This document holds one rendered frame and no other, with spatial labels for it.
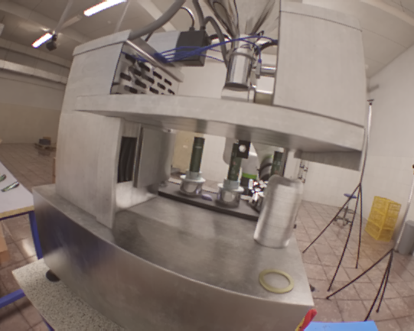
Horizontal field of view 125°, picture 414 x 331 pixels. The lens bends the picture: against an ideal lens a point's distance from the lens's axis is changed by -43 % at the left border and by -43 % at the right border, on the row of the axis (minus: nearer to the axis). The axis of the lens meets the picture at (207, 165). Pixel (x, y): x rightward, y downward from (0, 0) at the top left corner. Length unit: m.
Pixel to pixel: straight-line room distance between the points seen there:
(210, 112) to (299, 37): 0.11
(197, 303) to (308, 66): 0.29
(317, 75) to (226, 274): 0.24
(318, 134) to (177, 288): 0.24
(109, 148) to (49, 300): 0.44
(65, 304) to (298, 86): 0.61
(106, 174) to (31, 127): 10.67
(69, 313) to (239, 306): 0.42
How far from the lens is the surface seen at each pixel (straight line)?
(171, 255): 0.28
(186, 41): 0.50
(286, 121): 0.15
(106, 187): 0.31
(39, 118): 11.08
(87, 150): 0.36
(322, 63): 0.18
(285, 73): 0.16
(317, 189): 6.27
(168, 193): 0.51
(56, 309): 0.57
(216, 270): 0.26
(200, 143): 0.51
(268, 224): 0.34
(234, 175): 0.49
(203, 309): 0.28
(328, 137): 0.16
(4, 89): 10.51
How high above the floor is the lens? 1.18
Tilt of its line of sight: 7 degrees down
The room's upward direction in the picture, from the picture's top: 10 degrees clockwise
